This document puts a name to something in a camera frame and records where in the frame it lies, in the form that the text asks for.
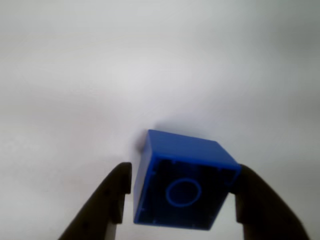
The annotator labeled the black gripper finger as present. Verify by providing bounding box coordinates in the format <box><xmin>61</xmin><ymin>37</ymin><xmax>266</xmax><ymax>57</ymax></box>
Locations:
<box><xmin>227</xmin><ymin>163</ymin><xmax>311</xmax><ymax>240</ymax></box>
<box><xmin>57</xmin><ymin>162</ymin><xmax>133</xmax><ymax>240</ymax></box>

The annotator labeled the blue lego brick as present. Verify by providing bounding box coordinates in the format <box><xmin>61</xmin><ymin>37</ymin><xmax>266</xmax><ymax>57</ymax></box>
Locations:
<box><xmin>133</xmin><ymin>128</ymin><xmax>243</xmax><ymax>231</ymax></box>

